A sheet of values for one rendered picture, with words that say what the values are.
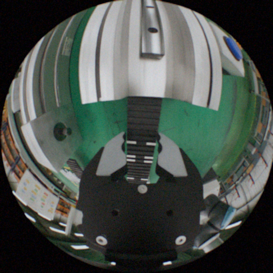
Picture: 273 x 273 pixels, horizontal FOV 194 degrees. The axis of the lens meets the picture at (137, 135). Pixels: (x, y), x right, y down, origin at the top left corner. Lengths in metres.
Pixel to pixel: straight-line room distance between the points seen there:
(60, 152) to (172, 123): 0.20
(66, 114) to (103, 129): 0.08
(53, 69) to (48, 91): 0.04
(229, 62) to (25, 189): 3.21
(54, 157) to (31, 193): 2.99
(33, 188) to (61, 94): 3.01
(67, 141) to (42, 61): 0.15
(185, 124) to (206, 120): 0.06
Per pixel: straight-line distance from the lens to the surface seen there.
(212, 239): 0.52
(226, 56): 0.15
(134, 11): 0.15
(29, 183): 3.03
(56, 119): 0.15
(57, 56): 0.19
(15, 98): 0.34
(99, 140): 0.18
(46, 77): 0.16
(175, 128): 0.16
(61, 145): 0.16
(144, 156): 0.15
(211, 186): 0.61
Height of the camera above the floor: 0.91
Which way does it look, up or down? 59 degrees down
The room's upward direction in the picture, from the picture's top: 178 degrees counter-clockwise
